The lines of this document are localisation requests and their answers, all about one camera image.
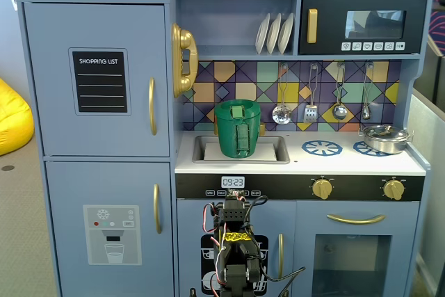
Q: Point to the blue dish-rack print cabinet door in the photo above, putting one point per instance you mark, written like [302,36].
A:
[189,220]

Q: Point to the yellow tag on arm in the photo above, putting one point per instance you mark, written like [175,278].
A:
[237,236]

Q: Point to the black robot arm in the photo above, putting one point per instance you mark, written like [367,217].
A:
[236,269]

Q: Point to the blue oven door with window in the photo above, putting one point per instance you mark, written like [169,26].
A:
[351,265]

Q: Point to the blue water-dispenser fridge door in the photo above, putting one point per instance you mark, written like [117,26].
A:
[66,189]

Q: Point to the blue shopping-list fridge door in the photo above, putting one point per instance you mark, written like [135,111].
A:
[52,119]

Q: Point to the black microwave door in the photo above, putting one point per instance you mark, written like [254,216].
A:
[361,25]

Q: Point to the digital clock display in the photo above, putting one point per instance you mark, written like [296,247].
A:
[233,182]

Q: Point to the grey toy sink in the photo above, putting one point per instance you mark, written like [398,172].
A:
[278,152]

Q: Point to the green plastic cup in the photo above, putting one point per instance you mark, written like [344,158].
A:
[227,133]

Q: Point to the gold faucet knob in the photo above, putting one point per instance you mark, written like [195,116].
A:
[262,129]

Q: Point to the gold stove knob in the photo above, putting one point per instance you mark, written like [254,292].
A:
[322,188]
[394,189]

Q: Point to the steel slotted skimmer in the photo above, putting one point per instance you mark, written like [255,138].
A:
[282,112]

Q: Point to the steel slotted spatula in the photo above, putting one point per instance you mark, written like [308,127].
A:
[310,112]

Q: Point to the steel ladle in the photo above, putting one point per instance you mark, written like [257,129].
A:
[339,111]

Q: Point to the gold toy telephone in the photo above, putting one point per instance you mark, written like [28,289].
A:
[183,64]

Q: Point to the steel spoon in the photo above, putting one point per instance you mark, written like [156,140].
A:
[366,111]

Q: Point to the steel pot with lid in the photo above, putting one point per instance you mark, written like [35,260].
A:
[384,138]

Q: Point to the white toy plate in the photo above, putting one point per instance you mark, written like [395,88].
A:
[273,34]
[261,34]
[285,34]

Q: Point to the black shopping list chalkboard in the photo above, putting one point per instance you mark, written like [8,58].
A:
[100,81]

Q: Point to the grey partition panel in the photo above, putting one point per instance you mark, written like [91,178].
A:
[429,178]

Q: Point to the yellow beanbag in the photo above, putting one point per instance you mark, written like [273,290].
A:
[12,119]

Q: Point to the blue toy kitchen frame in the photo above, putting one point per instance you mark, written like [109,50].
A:
[347,163]

